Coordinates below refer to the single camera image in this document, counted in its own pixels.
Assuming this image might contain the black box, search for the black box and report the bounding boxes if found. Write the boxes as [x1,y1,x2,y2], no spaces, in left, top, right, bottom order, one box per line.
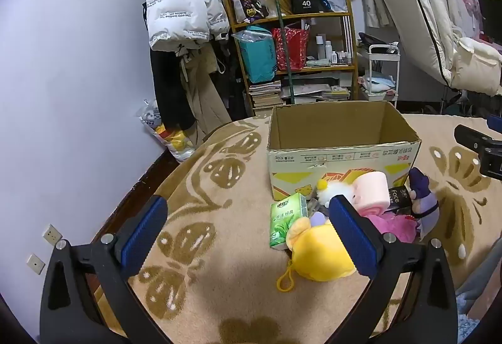
[290,0,317,15]

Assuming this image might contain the yellow plush toy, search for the yellow plush toy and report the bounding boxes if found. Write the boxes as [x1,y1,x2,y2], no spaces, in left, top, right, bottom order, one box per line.
[276,216,357,293]

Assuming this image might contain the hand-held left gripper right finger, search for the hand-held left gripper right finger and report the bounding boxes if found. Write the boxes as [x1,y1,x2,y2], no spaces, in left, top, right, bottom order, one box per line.
[327,195,459,344]

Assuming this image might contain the black packet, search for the black packet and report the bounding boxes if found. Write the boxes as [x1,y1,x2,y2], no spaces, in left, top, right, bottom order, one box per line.
[387,185,413,211]

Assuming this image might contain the white wall socket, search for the white wall socket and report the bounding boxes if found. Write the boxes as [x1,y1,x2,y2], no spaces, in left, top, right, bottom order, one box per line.
[27,255,45,275]
[42,224,62,246]

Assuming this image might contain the plastic bag of toys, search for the plastic bag of toys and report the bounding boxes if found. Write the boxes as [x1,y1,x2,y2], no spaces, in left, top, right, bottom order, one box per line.
[136,99,197,163]

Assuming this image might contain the pink fan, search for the pink fan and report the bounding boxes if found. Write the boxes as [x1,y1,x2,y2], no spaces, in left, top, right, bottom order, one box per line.
[462,0,487,35]

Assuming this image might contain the row of toiletry bottles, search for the row of toiletry bottles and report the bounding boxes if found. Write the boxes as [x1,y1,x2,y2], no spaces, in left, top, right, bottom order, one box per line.
[316,34,354,66]

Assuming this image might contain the black monitor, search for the black monitor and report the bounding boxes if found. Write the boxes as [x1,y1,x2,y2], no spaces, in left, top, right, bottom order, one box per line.
[476,0,502,44]

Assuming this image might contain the white plush toy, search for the white plush toy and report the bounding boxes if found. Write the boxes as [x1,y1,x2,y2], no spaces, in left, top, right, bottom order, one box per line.
[316,178,359,207]

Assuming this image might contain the blue speckled cloth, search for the blue speckled cloth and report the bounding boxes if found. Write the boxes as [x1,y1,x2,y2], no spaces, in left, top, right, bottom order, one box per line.
[457,313,482,344]

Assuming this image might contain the person's grey trouser leg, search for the person's grey trouser leg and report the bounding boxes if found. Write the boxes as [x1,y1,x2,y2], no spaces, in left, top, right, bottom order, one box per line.
[455,238,502,329]

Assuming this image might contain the wooden shelf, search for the wooden shelf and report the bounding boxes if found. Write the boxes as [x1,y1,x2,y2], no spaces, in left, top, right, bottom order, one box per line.
[223,0,359,109]

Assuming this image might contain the stack of books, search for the stack of books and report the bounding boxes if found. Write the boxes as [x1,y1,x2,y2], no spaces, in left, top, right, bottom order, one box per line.
[248,80,283,109]

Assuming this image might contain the green tissue packet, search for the green tissue packet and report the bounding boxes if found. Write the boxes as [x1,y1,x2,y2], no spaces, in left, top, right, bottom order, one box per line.
[269,193,309,251]

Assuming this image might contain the pink plush bear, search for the pink plush bear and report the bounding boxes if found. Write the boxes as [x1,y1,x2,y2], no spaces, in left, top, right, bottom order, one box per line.
[366,211,418,243]

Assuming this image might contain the teal paper bag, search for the teal paper bag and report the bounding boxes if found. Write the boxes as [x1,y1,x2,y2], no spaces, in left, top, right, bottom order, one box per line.
[232,26,277,83]

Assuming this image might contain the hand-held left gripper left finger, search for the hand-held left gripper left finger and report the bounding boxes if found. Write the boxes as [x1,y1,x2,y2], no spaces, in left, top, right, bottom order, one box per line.
[39,195,169,344]

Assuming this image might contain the blue plush pillow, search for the blue plush pillow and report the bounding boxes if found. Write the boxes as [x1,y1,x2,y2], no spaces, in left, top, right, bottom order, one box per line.
[363,71,397,91]

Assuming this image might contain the pile of magazines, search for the pile of magazines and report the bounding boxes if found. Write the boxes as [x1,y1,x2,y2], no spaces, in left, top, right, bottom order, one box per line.
[280,83,351,103]

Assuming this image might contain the white folded mattress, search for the white folded mattress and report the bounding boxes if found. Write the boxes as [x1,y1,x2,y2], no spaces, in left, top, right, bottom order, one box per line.
[368,0,502,95]

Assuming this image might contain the white trolley cart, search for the white trolley cart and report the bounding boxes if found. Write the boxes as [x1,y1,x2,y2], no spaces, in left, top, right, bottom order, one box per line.
[358,44,401,109]

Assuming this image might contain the purple plush doll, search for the purple plush doll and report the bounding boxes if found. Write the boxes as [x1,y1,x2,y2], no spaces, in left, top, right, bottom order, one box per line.
[408,167,440,240]

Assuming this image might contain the beige patterned rug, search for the beige patterned rug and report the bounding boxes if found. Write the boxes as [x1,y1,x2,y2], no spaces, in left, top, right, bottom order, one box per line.
[92,114,502,344]

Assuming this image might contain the cardboard box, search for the cardboard box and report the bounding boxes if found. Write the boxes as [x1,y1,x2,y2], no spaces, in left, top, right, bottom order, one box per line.
[267,101,422,203]

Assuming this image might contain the red gift bag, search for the red gift bag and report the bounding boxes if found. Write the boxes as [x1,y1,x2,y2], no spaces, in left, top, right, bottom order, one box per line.
[272,27,310,72]

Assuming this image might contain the beige hanging trousers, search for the beige hanging trousers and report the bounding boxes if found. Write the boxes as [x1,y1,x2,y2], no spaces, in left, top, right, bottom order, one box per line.
[180,48,232,141]

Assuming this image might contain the pink roll plush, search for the pink roll plush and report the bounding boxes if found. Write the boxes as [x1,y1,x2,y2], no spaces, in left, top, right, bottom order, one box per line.
[353,171,391,216]

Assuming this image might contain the black hanging garment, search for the black hanging garment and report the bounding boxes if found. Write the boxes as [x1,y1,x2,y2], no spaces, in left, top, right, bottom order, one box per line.
[150,50,195,131]

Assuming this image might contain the black bag on cart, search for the black bag on cart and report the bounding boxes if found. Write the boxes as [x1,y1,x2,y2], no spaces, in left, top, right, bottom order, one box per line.
[359,32,398,54]

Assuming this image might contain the black backpack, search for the black backpack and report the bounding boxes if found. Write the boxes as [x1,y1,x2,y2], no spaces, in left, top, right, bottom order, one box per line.
[212,38,248,121]

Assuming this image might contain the green pole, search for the green pole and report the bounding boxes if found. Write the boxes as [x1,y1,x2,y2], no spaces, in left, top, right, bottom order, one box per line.
[269,0,295,105]

